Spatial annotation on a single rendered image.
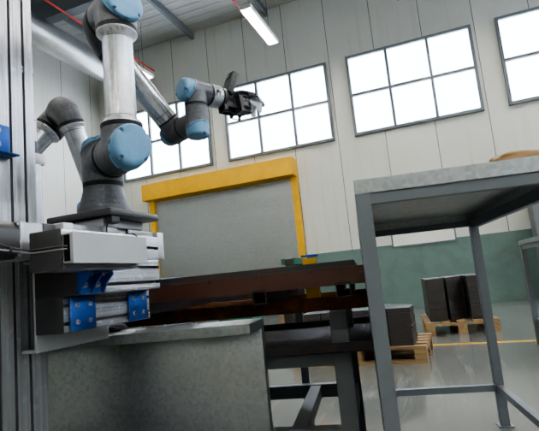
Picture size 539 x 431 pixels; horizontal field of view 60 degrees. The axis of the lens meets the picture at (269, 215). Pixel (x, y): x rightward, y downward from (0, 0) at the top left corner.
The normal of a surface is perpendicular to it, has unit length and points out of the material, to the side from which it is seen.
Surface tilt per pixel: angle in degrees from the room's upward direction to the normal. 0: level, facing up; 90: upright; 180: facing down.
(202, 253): 90
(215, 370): 90
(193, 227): 90
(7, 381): 90
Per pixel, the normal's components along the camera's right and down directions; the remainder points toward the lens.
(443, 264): -0.36, -0.10
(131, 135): 0.69, -0.04
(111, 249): 0.93, -0.15
